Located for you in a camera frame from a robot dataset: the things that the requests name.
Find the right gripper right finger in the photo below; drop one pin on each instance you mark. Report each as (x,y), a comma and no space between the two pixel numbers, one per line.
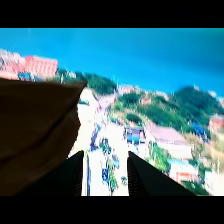
(146,180)

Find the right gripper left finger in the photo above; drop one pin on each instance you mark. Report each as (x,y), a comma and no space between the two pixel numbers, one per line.
(71,176)

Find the brown T-shirt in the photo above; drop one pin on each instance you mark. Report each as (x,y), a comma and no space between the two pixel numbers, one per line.
(36,126)

